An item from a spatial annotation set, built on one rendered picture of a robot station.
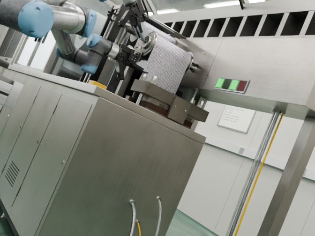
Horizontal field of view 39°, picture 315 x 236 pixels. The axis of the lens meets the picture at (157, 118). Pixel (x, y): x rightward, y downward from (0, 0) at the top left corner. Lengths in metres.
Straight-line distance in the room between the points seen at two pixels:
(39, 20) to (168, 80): 1.12
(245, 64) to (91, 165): 0.90
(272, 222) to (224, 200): 3.56
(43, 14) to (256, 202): 4.05
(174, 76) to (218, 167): 3.47
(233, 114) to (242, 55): 3.68
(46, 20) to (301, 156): 1.18
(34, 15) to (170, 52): 1.13
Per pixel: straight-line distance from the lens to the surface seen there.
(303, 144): 2.00
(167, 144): 2.17
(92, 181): 2.05
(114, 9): 2.77
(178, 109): 2.22
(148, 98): 2.19
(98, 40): 2.21
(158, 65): 2.38
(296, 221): 4.75
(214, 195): 5.69
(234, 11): 2.55
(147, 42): 2.38
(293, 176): 1.99
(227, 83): 2.26
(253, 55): 2.22
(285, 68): 2.02
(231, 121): 5.90
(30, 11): 1.45
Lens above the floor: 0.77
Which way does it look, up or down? 3 degrees up
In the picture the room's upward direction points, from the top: 23 degrees clockwise
